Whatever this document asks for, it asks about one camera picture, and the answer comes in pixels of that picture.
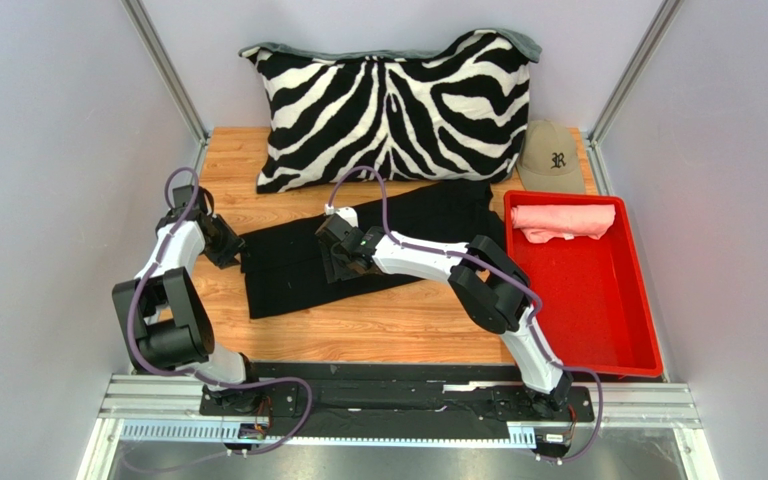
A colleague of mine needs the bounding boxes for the zebra striped pillow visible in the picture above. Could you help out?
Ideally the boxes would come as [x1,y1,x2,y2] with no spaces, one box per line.
[240,28,543,194]

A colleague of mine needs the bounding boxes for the right aluminium frame post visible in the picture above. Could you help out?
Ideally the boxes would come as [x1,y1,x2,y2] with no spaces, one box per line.
[589,0,684,145]

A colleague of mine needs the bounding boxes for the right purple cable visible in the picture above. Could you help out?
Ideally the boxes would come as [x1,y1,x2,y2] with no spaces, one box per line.
[325,165,605,465]

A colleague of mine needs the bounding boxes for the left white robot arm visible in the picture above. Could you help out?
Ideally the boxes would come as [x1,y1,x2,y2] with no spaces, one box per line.
[112,186,257,391]

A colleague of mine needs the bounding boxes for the rolled pink t-shirt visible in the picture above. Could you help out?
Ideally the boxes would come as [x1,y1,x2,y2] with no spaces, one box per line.
[510,204,616,244]

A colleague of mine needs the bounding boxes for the left aluminium frame post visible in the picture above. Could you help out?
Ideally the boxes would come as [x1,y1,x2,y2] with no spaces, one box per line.
[122,0,210,146]

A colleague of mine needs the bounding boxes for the red plastic tray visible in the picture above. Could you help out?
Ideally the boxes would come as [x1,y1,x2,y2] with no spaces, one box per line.
[504,190,664,378]

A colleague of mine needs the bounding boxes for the beige baseball cap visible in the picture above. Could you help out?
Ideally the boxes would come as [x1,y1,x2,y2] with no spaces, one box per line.
[516,120,586,194]

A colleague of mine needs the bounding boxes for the black t-shirt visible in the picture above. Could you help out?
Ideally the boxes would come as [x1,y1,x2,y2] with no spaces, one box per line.
[241,180,506,319]

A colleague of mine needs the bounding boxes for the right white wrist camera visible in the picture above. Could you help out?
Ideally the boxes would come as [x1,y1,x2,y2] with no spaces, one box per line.
[324,204,359,228]

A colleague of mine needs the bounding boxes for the aluminium frame post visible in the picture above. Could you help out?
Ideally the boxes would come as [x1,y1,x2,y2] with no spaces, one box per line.
[589,0,684,145]
[122,0,210,146]

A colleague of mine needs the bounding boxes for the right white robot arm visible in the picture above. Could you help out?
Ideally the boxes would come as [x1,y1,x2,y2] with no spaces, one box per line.
[315,209,573,411]

